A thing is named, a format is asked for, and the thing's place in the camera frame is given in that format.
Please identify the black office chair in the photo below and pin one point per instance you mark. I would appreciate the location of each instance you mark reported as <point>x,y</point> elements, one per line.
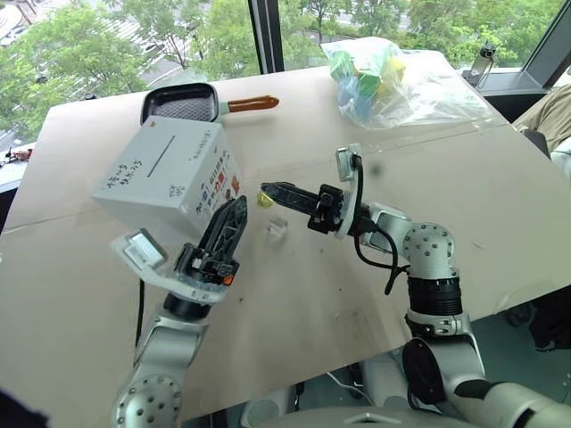
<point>537,140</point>

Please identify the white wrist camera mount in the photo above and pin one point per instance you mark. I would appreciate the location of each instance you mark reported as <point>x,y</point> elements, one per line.
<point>348,162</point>
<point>143,254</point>

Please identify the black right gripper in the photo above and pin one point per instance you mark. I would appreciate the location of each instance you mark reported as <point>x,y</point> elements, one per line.
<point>328,209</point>

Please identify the silver robot torso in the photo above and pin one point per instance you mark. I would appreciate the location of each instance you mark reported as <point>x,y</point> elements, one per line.
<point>370,419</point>

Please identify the clear acrylic block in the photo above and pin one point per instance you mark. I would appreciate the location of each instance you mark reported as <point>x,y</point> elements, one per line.
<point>277,225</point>

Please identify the clear plastic bag of blocks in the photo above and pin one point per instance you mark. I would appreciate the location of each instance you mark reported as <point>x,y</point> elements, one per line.
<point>401,98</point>

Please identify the black window frame post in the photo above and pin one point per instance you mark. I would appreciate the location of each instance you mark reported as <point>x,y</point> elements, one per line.
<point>267,35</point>

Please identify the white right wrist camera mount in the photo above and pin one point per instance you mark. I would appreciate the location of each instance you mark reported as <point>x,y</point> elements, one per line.
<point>348,162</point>

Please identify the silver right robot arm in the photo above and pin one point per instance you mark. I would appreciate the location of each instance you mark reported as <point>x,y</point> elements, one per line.
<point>428,249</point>

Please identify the white box with slot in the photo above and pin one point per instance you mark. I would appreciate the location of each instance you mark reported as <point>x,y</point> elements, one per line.
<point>165,174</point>

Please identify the slanted black window frame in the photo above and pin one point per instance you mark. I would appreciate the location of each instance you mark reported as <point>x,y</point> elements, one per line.
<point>548,40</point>

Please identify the person in beige clothing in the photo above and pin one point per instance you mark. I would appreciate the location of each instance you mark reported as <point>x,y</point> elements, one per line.
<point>551,111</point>

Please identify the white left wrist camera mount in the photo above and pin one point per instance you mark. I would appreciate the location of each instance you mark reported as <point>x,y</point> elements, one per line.
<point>143,254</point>

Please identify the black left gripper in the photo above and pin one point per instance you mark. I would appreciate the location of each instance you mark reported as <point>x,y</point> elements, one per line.
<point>209,267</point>

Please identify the small yellow block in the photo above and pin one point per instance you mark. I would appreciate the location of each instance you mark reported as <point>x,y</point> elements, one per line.
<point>265,200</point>

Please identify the black webcam on stand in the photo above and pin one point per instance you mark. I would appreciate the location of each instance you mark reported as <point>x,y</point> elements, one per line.
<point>485,60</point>

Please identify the dark rounded shape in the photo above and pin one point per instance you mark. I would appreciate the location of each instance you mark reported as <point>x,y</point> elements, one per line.
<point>18,410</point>

